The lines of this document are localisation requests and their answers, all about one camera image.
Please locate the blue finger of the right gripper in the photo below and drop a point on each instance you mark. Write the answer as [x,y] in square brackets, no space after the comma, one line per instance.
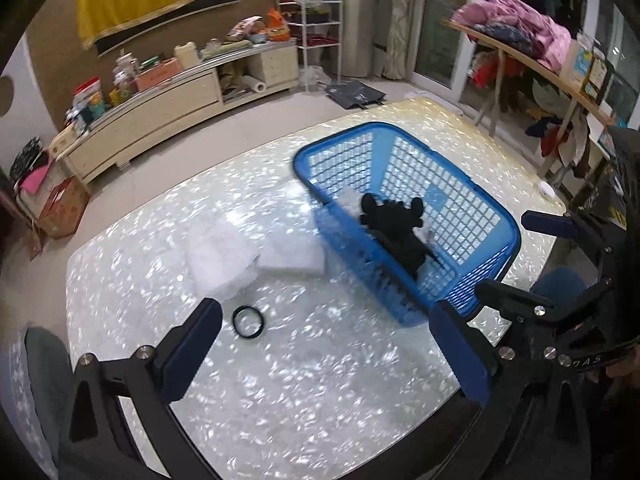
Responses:
[558,225]
[512,303]

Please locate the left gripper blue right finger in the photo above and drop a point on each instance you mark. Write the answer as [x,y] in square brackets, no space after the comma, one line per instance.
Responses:
[531,424]

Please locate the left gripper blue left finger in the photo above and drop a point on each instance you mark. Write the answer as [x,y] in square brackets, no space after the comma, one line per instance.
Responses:
[96,441]

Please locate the black plush toy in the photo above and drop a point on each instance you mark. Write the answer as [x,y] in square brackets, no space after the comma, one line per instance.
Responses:
[399,229]

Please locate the grey fluffy cloth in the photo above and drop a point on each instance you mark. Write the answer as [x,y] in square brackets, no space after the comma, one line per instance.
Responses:
[350,201]

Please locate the white quilted cloth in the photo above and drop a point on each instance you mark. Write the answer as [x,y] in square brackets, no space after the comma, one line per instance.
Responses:
[289,251]

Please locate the white knitted towel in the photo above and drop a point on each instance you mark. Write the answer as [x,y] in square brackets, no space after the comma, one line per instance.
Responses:
[221,259]

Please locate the small white round puck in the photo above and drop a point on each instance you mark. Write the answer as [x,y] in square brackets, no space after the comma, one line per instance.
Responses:
[546,190]

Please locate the blue plastic laundry basket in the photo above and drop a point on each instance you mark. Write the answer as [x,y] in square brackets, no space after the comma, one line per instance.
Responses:
[474,237]

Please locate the pink clothes pile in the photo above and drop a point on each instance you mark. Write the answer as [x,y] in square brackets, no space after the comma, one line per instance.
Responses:
[550,41]

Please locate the cardboard box on floor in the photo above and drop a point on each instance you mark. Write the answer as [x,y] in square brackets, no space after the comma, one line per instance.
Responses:
[63,210]

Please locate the dark floor mat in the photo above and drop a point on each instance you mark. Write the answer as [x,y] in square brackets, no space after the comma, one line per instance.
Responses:
[354,94]

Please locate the pink stool cushion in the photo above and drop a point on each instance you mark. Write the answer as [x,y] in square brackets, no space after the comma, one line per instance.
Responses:
[32,182]

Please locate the patterned beige curtain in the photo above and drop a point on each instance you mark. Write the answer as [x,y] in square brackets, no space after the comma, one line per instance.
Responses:
[398,37]

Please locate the cream TV cabinet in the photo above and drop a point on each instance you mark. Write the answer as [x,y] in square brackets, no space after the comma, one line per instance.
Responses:
[178,104]

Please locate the silver standing air conditioner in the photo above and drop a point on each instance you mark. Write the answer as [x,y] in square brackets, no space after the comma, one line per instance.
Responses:
[357,37]

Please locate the white paper roll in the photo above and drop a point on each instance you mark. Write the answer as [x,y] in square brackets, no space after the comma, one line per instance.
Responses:
[255,85]

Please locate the white metal shelf rack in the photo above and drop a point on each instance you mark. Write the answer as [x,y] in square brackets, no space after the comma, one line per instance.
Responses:
[317,27]

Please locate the orange snack bag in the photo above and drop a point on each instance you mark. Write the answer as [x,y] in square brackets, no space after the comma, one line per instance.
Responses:
[276,27]

